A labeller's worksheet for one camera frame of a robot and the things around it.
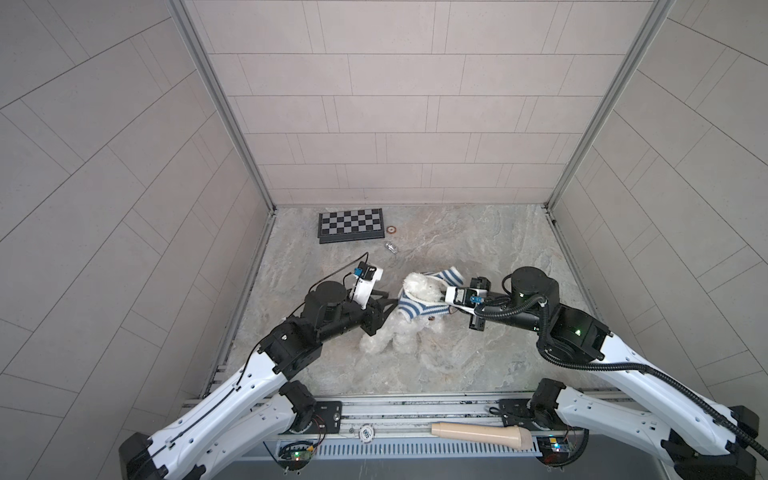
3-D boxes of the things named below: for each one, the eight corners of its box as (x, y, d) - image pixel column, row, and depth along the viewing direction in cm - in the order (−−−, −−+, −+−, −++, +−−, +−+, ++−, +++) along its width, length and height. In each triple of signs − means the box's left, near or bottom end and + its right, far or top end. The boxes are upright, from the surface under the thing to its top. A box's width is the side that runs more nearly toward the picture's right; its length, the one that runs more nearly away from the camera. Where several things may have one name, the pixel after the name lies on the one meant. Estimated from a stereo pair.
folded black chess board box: (318, 244, 106) (317, 238, 104) (320, 218, 114) (318, 212, 112) (385, 238, 108) (384, 232, 106) (382, 213, 116) (381, 207, 114)
